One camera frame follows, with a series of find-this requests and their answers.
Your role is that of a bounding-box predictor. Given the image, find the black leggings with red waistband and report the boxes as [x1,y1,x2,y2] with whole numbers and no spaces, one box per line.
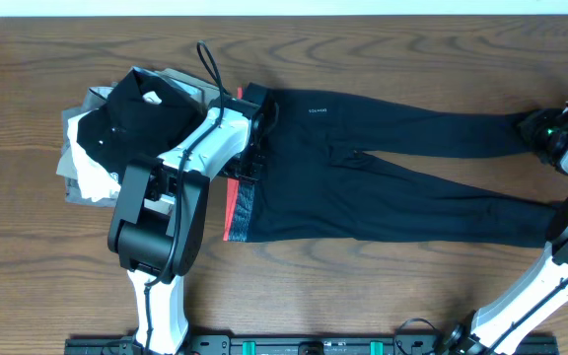
[224,89,555,248]

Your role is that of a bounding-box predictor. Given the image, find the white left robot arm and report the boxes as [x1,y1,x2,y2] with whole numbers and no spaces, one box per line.
[107,83,279,354]

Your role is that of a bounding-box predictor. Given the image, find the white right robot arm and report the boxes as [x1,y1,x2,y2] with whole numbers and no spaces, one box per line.
[433,102,568,354]

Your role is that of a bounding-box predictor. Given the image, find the black polo shirt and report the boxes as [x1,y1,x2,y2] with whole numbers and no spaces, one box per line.
[77,70,206,181]

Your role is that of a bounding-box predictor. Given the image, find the white t-shirt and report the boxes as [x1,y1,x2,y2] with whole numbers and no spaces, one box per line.
[66,90,164,203]

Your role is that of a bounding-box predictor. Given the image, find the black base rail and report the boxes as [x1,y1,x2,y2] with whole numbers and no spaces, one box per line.
[64,332,559,355]

